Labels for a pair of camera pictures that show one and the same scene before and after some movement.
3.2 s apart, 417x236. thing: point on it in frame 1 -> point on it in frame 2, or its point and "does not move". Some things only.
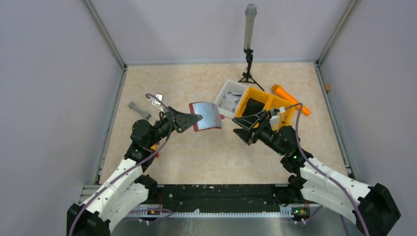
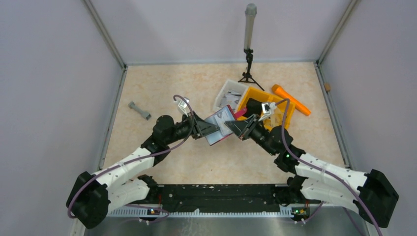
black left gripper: [174, 119] -> [198, 127]
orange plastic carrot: [278, 90] does not move
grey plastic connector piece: [132, 105] does not move
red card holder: [210, 111] -> [219, 119]
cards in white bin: [228, 101] does not move
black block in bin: [253, 106] does not move
